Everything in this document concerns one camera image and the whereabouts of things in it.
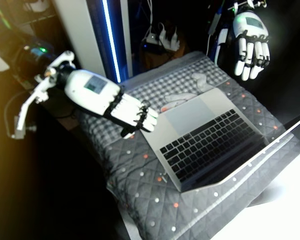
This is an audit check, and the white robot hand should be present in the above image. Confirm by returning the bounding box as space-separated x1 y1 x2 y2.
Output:
63 69 159 139
215 11 271 82

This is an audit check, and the silver laptop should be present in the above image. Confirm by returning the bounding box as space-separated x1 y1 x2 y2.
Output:
139 86 300 193

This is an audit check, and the white column with blue light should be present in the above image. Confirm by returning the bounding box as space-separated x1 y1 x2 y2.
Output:
51 0 134 84

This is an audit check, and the grey quilt with bear print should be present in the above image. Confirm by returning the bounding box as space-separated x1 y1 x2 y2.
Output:
76 51 300 240

